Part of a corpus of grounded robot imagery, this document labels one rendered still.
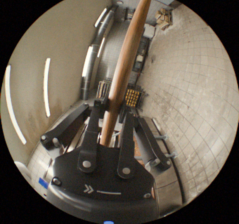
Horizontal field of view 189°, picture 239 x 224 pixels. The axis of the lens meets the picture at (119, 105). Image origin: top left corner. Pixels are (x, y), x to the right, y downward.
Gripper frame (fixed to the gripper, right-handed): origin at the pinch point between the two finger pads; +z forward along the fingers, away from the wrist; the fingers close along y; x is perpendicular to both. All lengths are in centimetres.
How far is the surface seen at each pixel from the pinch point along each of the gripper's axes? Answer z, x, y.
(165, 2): 154, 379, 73
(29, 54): 41, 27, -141
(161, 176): 5, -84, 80
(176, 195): -43, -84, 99
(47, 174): -23, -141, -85
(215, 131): 3, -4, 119
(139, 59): 428, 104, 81
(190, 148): 23, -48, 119
